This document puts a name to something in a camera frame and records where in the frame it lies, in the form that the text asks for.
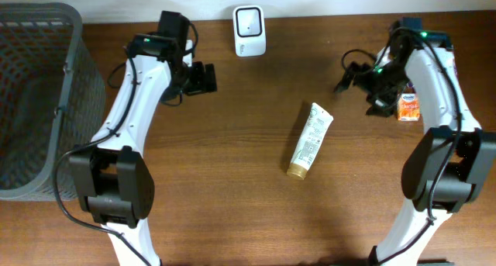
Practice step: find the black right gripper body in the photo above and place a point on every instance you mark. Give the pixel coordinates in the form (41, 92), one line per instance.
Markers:
(356, 80)

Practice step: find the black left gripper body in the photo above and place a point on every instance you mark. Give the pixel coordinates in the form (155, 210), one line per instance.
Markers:
(201, 77)

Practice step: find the small orange box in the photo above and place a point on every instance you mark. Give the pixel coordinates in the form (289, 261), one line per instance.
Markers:
(408, 108)

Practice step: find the white cream tube gold cap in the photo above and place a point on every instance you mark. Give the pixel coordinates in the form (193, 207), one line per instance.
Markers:
(309, 142)

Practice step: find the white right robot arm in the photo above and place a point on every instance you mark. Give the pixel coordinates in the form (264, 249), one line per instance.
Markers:
(450, 165)

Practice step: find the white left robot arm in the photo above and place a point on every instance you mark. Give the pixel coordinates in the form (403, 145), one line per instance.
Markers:
(111, 178)

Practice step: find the white barcode scanner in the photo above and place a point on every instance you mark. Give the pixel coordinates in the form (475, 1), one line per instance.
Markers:
(249, 31)

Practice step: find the grey plastic basket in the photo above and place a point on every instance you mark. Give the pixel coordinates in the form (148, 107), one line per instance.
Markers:
(52, 95)

